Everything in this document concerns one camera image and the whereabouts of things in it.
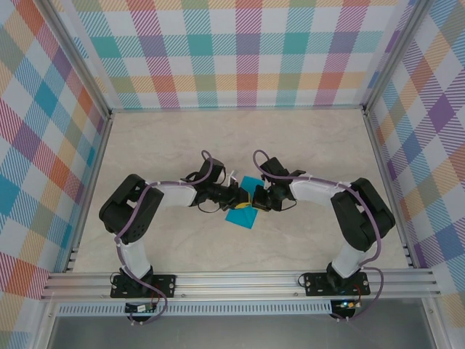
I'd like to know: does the blue paper sheet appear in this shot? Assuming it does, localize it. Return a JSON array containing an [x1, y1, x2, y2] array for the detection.
[[225, 175, 262, 230]]

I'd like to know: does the grey metal sheet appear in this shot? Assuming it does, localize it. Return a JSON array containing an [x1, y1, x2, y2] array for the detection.
[[46, 314, 437, 349]]

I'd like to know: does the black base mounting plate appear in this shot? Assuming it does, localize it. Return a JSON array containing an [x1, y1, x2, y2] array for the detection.
[[110, 274, 177, 300], [304, 271, 371, 297]]

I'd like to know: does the aluminium mounting rail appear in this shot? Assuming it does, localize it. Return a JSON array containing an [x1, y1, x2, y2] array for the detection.
[[39, 268, 442, 301]]

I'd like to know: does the thin aluminium wall rail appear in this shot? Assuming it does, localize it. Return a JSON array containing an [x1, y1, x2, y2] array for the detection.
[[108, 104, 368, 114]]

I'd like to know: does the slotted grey cable tray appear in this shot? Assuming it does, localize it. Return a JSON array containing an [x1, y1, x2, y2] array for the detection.
[[57, 300, 333, 316]]

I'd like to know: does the aluminium table edge rail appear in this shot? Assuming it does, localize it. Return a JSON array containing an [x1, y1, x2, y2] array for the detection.
[[63, 111, 114, 273], [362, 108, 418, 269]]

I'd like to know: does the purple cable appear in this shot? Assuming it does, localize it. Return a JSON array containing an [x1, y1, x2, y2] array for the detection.
[[253, 148, 385, 323], [114, 150, 215, 326]]

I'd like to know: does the aluminium frame post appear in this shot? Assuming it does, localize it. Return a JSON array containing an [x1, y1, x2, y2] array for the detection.
[[362, 0, 434, 116], [38, 0, 113, 118]]

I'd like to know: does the short aluminium frame leg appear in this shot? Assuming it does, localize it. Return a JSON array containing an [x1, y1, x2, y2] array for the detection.
[[423, 298, 451, 349], [32, 300, 61, 349]]

